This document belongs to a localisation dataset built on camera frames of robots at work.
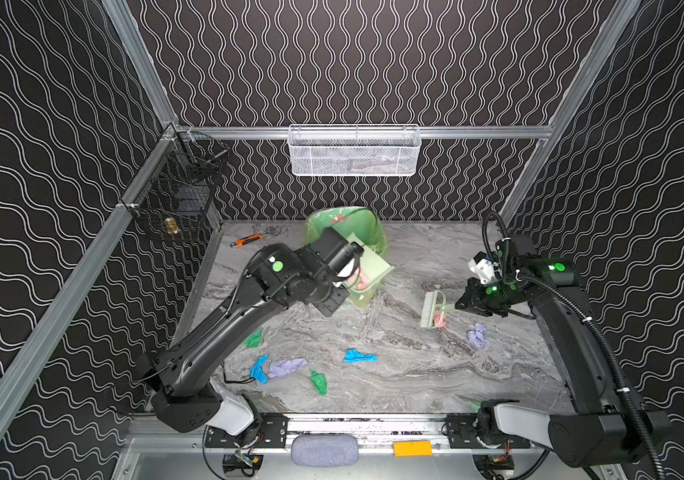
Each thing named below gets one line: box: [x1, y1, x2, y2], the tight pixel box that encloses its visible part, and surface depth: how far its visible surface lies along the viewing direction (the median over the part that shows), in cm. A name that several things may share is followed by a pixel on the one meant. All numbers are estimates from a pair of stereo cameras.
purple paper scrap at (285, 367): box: [268, 358, 308, 378], surface depth 87 cm
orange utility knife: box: [230, 233, 264, 248], surface depth 117 cm
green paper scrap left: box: [242, 330, 263, 349], surface depth 91 cm
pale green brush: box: [420, 290, 446, 329], surface depth 83 cm
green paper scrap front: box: [310, 369, 328, 396], surface depth 83 cm
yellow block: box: [394, 440, 433, 457], surface depth 73 cm
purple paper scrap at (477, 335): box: [468, 322, 490, 348], surface depth 91 cm
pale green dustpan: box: [346, 232, 395, 308], surface depth 70 cm
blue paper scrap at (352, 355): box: [344, 348, 378, 363], surface depth 88 cm
